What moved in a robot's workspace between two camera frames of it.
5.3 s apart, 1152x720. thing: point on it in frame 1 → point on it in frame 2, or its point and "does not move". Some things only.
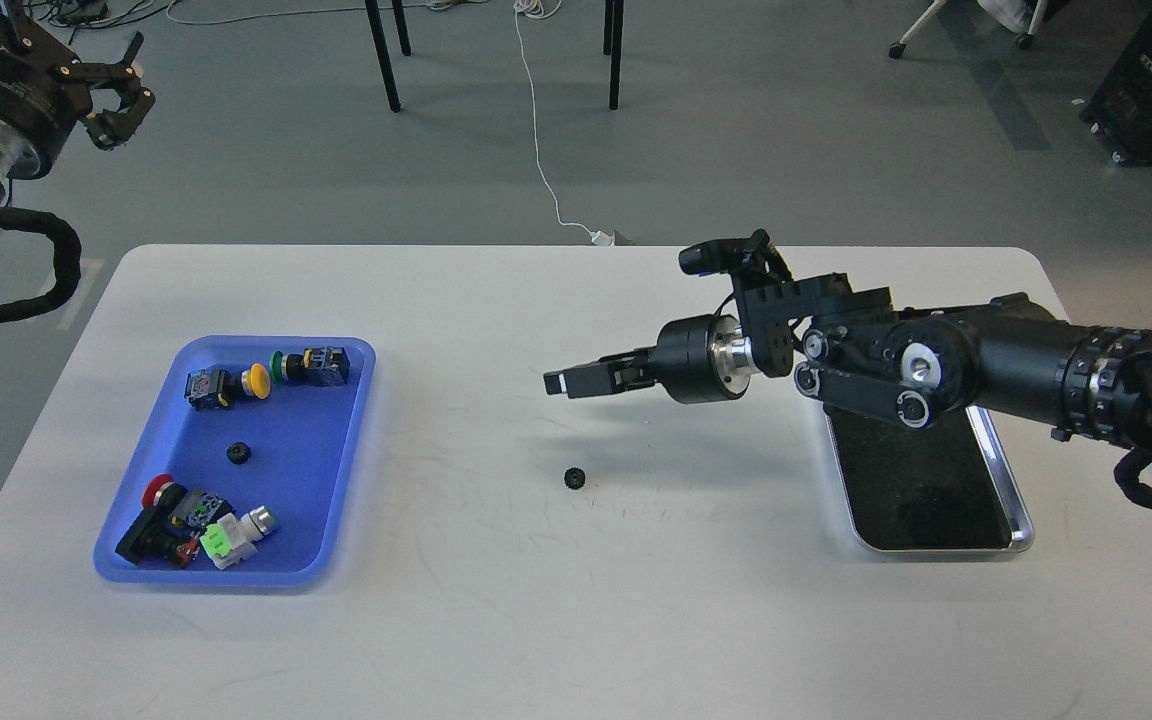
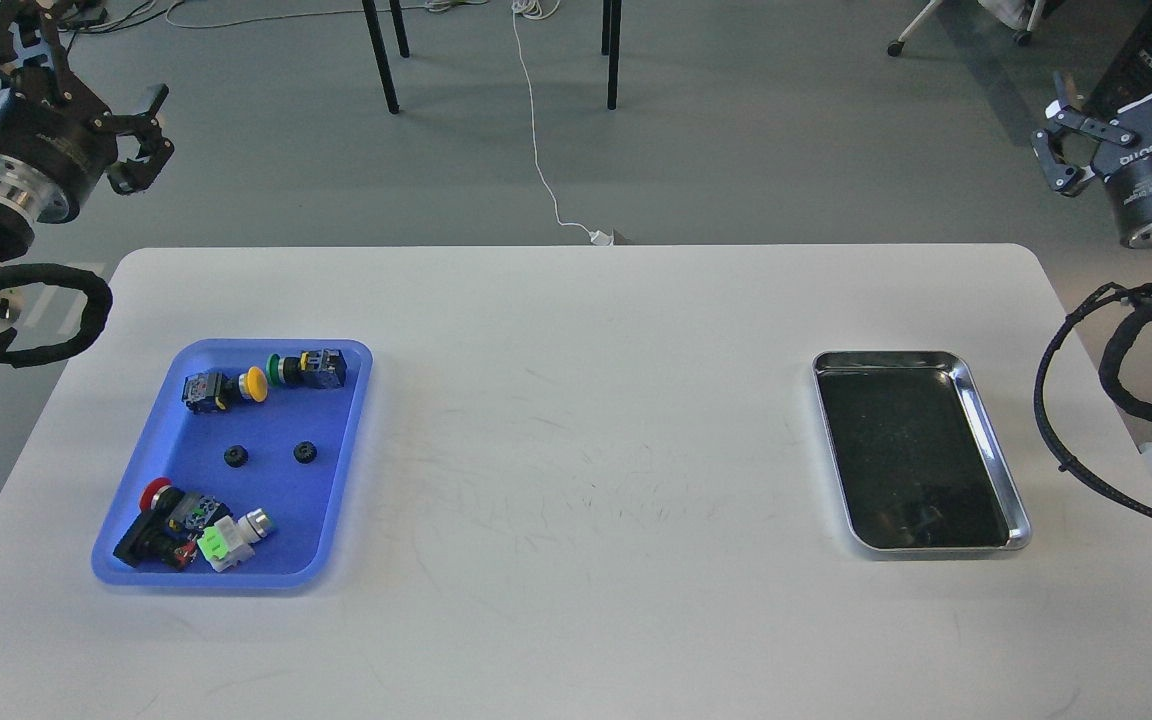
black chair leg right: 612,46 does not move
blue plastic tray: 238,468 does not move
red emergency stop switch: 172,522 does not move
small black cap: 574,478 → 306,452
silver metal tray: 942,487 does not move
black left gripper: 13,92 → 45,144
